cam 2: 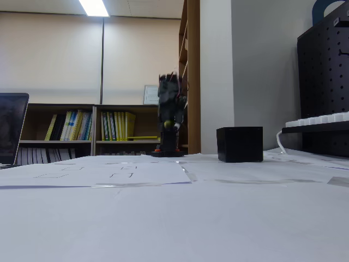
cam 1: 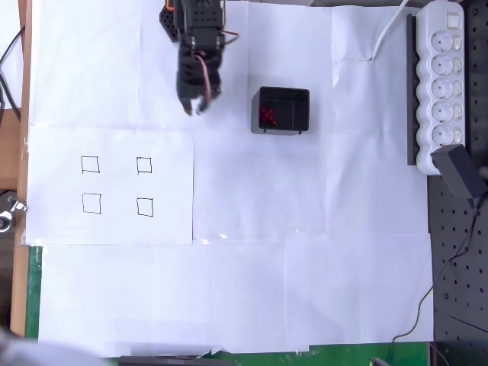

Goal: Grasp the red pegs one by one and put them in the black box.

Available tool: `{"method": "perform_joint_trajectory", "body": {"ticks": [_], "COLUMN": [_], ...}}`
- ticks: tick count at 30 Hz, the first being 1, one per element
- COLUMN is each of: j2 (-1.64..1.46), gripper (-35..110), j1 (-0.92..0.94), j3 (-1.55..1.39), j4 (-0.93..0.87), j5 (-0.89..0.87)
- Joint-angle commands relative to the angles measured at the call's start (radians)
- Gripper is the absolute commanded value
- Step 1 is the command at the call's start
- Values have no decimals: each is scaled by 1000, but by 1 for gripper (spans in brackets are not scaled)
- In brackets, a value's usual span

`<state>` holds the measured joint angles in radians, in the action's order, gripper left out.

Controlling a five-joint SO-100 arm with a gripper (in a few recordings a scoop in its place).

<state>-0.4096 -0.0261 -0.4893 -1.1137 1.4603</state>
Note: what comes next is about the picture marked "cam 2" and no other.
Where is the black square bin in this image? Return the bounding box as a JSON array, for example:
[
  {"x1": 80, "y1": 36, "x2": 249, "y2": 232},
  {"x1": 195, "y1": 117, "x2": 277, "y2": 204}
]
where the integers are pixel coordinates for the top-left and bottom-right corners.
[{"x1": 216, "y1": 126, "x2": 264, "y2": 163}]

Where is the framed white certificate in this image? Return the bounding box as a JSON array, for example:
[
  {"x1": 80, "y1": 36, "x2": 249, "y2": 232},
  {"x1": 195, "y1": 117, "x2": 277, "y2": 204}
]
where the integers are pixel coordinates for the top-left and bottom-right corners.
[{"x1": 143, "y1": 85, "x2": 160, "y2": 105}]

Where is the low wooden bookshelf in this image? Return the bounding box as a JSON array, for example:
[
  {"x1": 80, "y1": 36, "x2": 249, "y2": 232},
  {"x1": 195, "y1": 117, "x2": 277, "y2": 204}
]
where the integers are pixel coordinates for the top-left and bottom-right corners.
[
  {"x1": 93, "y1": 104, "x2": 161, "y2": 157},
  {"x1": 16, "y1": 103, "x2": 95, "y2": 166}
]

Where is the tall wooden bookshelf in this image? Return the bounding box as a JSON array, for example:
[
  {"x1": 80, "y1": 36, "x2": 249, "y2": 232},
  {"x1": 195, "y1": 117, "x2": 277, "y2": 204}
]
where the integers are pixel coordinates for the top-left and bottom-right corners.
[{"x1": 178, "y1": 0, "x2": 201, "y2": 155}]

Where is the yellow binder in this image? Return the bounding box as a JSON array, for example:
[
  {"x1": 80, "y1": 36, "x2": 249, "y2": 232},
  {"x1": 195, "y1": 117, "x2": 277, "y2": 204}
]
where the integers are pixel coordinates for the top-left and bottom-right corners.
[{"x1": 124, "y1": 111, "x2": 136, "y2": 141}]

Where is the white paper with drawn squares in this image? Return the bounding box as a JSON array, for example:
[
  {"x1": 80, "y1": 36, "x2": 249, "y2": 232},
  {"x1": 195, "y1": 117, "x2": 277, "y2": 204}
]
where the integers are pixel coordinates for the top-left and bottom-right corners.
[{"x1": 0, "y1": 154, "x2": 192, "y2": 189}]

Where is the black binder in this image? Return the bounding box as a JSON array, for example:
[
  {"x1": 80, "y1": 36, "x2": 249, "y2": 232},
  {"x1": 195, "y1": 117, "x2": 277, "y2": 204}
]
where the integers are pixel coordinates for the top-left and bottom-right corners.
[{"x1": 51, "y1": 114, "x2": 67, "y2": 141}]

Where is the ceiling light panel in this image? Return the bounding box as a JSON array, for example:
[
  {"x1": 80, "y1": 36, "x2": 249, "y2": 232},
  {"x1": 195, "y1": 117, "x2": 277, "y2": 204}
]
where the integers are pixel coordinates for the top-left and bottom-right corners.
[{"x1": 79, "y1": 0, "x2": 111, "y2": 18}]

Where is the white power strip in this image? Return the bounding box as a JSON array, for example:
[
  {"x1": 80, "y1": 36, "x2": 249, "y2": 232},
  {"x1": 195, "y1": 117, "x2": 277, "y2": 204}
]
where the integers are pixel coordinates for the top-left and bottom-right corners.
[{"x1": 285, "y1": 111, "x2": 349, "y2": 128}]

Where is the black pegboard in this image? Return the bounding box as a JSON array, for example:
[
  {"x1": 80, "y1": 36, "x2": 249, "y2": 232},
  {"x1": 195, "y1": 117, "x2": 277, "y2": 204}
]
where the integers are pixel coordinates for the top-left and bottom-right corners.
[{"x1": 296, "y1": 2, "x2": 349, "y2": 158}]

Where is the dark laptop screen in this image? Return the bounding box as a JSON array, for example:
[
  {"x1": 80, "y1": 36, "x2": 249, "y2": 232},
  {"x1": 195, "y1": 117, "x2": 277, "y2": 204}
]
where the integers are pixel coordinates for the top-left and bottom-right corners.
[{"x1": 0, "y1": 92, "x2": 29, "y2": 168}]

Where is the blue curved object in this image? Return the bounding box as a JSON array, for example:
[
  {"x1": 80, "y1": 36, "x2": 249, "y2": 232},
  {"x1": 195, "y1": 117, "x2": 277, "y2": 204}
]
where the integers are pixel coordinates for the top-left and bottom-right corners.
[{"x1": 311, "y1": 0, "x2": 349, "y2": 27}]

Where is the grey wall conduit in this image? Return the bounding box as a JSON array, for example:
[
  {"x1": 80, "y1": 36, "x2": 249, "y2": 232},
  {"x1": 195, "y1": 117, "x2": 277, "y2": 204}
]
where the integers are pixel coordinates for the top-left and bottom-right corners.
[{"x1": 99, "y1": 16, "x2": 105, "y2": 105}]

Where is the white power cable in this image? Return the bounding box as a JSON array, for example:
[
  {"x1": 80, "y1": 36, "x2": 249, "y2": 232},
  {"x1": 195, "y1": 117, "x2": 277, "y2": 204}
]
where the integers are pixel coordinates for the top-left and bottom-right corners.
[{"x1": 275, "y1": 130, "x2": 290, "y2": 155}]

